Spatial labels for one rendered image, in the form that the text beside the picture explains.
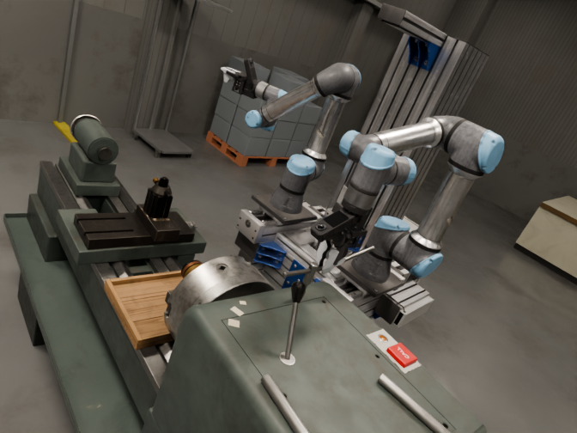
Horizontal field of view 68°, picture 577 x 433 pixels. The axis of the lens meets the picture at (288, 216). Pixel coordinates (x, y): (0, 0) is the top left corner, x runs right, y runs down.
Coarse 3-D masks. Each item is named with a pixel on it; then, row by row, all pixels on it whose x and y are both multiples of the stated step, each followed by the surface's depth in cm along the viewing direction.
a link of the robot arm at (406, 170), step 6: (396, 156) 108; (402, 156) 112; (396, 162) 105; (402, 162) 107; (408, 162) 109; (402, 168) 106; (408, 168) 108; (414, 168) 110; (396, 174) 105; (402, 174) 107; (408, 174) 109; (414, 174) 111; (396, 180) 107; (402, 180) 109; (408, 180) 111
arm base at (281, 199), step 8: (280, 184) 187; (280, 192) 186; (288, 192) 184; (296, 192) 184; (304, 192) 188; (272, 200) 187; (280, 200) 185; (288, 200) 185; (296, 200) 186; (280, 208) 185; (288, 208) 185; (296, 208) 187
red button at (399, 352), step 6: (390, 348) 108; (396, 348) 109; (402, 348) 110; (390, 354) 108; (396, 354) 107; (402, 354) 108; (408, 354) 109; (396, 360) 107; (402, 360) 106; (408, 360) 107; (414, 360) 108; (402, 366) 105
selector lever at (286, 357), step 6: (294, 306) 94; (294, 312) 94; (294, 318) 94; (294, 324) 94; (288, 330) 94; (294, 330) 94; (288, 336) 94; (288, 342) 93; (288, 348) 93; (282, 354) 94; (288, 354) 93; (282, 360) 93; (288, 360) 93; (294, 360) 94
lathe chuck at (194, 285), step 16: (224, 256) 124; (192, 272) 119; (208, 272) 118; (224, 272) 118; (240, 272) 120; (256, 272) 124; (176, 288) 118; (192, 288) 116; (208, 288) 114; (176, 304) 117; (192, 304) 113; (176, 320) 116
